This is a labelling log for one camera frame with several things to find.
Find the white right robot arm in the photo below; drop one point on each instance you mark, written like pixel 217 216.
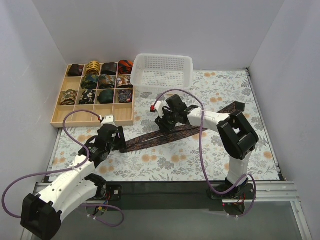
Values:
pixel 236 133

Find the rolled pink floral dark tie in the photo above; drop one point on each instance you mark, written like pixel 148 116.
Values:
pixel 123 81

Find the white plastic mesh basket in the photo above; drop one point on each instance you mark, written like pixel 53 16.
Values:
pixel 156 73

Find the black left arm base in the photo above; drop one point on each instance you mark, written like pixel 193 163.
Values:
pixel 105 196

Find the rolled dark green tie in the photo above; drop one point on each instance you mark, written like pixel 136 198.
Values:
pixel 106 96

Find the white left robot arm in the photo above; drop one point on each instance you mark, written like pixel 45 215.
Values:
pixel 42 214

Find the rolled navy yellow leaf tie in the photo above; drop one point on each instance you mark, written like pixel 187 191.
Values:
pixel 90 82

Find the rolled navy paisley rose tie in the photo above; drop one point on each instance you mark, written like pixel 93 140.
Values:
pixel 125 96

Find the rolled yellow black tie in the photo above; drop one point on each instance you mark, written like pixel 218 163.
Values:
pixel 93 68

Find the rolled black white floral tie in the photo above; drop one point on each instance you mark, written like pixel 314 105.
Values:
pixel 88 97

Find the aluminium frame rail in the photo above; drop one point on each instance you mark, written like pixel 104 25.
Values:
pixel 184 211

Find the rolled dark grey tie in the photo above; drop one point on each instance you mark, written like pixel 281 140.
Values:
pixel 109 68

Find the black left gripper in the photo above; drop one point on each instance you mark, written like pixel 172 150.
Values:
pixel 120 139

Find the wooden compartment tray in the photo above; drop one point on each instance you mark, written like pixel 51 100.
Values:
pixel 87 115

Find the rolled dark maroon tie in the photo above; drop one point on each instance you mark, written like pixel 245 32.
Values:
pixel 76 70

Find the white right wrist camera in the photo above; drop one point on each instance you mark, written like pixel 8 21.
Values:
pixel 157 107

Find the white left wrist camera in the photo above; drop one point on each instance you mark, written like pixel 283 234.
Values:
pixel 108 120

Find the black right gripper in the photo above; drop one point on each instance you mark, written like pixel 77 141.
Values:
pixel 163 122

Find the rolled green camouflage floral tie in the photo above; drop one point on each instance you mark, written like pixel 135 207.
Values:
pixel 68 98

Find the brown paisley patterned tie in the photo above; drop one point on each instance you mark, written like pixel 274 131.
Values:
pixel 180 131

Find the rolled orange black tie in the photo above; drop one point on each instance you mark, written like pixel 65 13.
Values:
pixel 125 67

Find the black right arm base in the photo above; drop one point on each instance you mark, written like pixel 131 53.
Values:
pixel 233 202

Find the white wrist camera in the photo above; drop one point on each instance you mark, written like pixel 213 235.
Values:
pixel 108 120
pixel 157 107

